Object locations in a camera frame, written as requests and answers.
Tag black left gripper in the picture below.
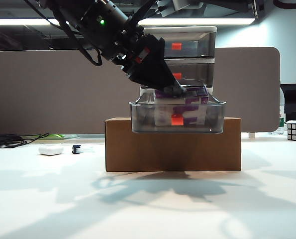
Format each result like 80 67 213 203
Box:
119 34 189 98

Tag purple white napkin pack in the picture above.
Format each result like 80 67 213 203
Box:
154 86 209 126

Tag translucent grey drawer red handle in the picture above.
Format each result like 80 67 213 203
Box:
144 32 216 57
129 96 227 134
166 62 215 87

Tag white plastic drawer cabinet frame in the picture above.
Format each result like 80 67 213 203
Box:
139 25 217 103

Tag brown cardboard box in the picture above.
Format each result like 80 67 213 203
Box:
104 117 242 172

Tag white ceiling light strip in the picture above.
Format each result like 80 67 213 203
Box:
0 17 256 26

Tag grey desk partition panel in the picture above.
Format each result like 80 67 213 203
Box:
0 47 281 136

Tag small white earbud case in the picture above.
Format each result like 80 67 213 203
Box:
38 145 64 156

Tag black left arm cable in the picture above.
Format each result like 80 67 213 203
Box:
25 0 104 67

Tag black table cables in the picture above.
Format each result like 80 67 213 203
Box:
0 133 50 149

